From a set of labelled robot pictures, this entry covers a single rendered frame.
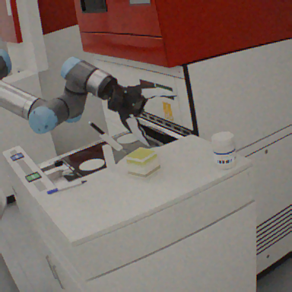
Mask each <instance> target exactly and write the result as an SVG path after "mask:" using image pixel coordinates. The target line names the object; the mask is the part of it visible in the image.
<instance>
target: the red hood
mask: <svg viewBox="0 0 292 292"><path fill-rule="evenodd" d="M74 2H75V10H76V15H77V18H78V19H77V21H78V27H79V30H80V35H81V42H82V48H83V50H84V52H86V53H88V52H89V53H93V54H99V55H102V56H111V57H115V58H116V57H117V58H121V59H127V60H129V59H130V60H134V61H136V62H143V63H150V64H153V65H159V66H163V67H165V68H172V67H175V66H178V65H182V64H184V63H189V62H193V61H197V60H199V59H205V58H207V57H211V56H217V55H219V54H223V53H227V52H232V51H234V50H238V49H244V48H247V47H251V46H256V45H260V44H261V45H262V44H263V43H270V42H273V41H277V40H282V39H286V38H291V37H292V0H74Z"/></svg>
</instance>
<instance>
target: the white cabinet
mask: <svg viewBox="0 0 292 292"><path fill-rule="evenodd" d="M8 179H9V178H8ZM9 182H10V184H11V188H12V191H13V193H14V196H15V199H16V202H17V206H18V207H19V210H20V212H21V216H22V218H23V222H24V225H25V227H26V229H27V232H28V233H29V236H30V239H31V241H32V244H33V246H34V249H35V250H36V253H37V256H38V258H39V260H40V263H41V265H42V267H43V270H44V272H45V274H46V277H47V279H48V281H49V284H50V286H51V288H52V291H53V292H256V256H257V255H256V250H257V249H256V201H255V200H252V201H250V202H249V203H247V204H245V205H244V206H242V207H241V208H238V209H237V210H235V211H233V212H230V213H229V214H227V215H225V216H224V217H222V218H221V219H219V220H217V221H215V222H212V223H210V224H209V225H207V226H205V227H203V228H202V229H200V230H197V231H195V232H194V233H192V234H190V235H188V236H185V237H183V238H182V239H180V240H178V241H176V242H174V243H171V244H170V245H168V246H165V247H163V248H161V249H159V250H156V251H155V252H153V253H149V254H148V255H146V256H143V257H141V258H139V259H136V260H135V261H132V262H130V263H127V264H125V265H122V266H120V267H118V268H115V269H113V270H111V271H108V272H105V273H103V274H101V275H98V276H96V277H93V278H90V279H89V280H88V279H87V280H86V281H84V279H83V278H82V277H81V276H80V275H79V274H78V273H77V271H76V270H75V268H73V266H72V265H71V263H70V262H69V261H68V260H67V258H66V257H64V255H63V254H62V252H61V251H60V250H59V248H58V246H57V245H56V244H55V243H54V242H53V241H52V239H51V237H50V236H49V235H48V234H47V233H46V231H44V230H43V228H42V227H41V226H40V224H39V222H37V219H36V218H35V217H34V216H33V213H31V212H30V210H29V208H28V207H27V206H26V204H25V202H24V201H23V199H22V198H21V197H20V195H19V193H18V192H17V190H16V188H15V187H14V186H13V183H11V180H10V179H9Z"/></svg>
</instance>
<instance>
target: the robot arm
mask: <svg viewBox="0 0 292 292"><path fill-rule="evenodd" d="M11 69H12V64H11V58H10V56H9V54H8V53H7V52H6V51H4V50H3V49H0V106H1V107H2V108H5V109H6V110H9V111H11V112H12V113H14V114H16V115H17V116H20V117H22V118H23V119H26V120H27V121H29V125H30V127H31V128H32V129H33V132H36V133H37V134H40V135H41V134H45V133H46V132H48V131H51V130H53V129H54V128H55V127H56V126H57V125H60V123H62V122H70V123H73V122H78V120H79V119H80V118H81V116H82V113H83V112H84V106H85V103H86V100H87V95H88V92H89V93H91V96H92V97H93V96H95V97H98V98H100V99H101V100H107V109H108V110H112V111H113V112H114V113H115V112H118V114H119V116H120V119H121V123H122V124H123V125H124V126H125V127H126V128H127V129H128V130H129V131H130V132H131V133H132V134H133V135H134V136H135V137H136V138H137V139H138V140H139V141H141V142H142V143H143V144H146V145H147V146H149V147H150V146H151V143H150V142H149V140H148V139H147V138H146V137H145V132H144V130H143V129H142V128H141V126H140V122H139V119H135V118H134V117H136V118H141V115H142V113H143V112H144V106H145V104H146V102H148V100H149V99H152V98H154V97H156V96H159V97H163V96H168V97H177V95H176V94H175V93H174V92H172V91H170V90H167V89H161V88H159V87H153V86H151V85H148V84H137V85H135V86H128V87H123V86H122V85H120V84H118V79H116V78H114V77H113V76H112V75H111V74H109V73H107V72H106V71H103V70H101V69H100V68H97V67H96V66H92V64H90V63H88V62H86V61H85V60H82V59H79V58H77V57H71V58H69V59H67V60H66V61H65V62H64V64H63V66H62V69H61V76H62V77H63V78H64V79H65V80H66V82H65V88H64V92H63V94H62V95H60V96H58V97H57V98H55V99H53V100H50V101H49V102H48V101H46V100H44V99H43V100H42V99H41V98H40V97H36V96H35V95H33V94H30V93H29V92H26V91H25V90H21V89H20V88H17V87H15V86H13V85H11V84H8V83H6V82H4V81H2V79H3V78H4V77H7V76H8V75H9V74H10V73H11ZM131 114H132V115H133V116H134V117H132V118H131V116H130V115H131Z"/></svg>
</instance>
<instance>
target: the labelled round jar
mask: <svg viewBox="0 0 292 292"><path fill-rule="evenodd" d="M211 140H212V144H213V152H214V165H215V166H216V167H217V168H219V169H222V170H227V169H230V168H232V167H234V166H235V165H236V148H235V142H234V135H233V133H231V132H219V133H217V134H214V135H212V137H211Z"/></svg>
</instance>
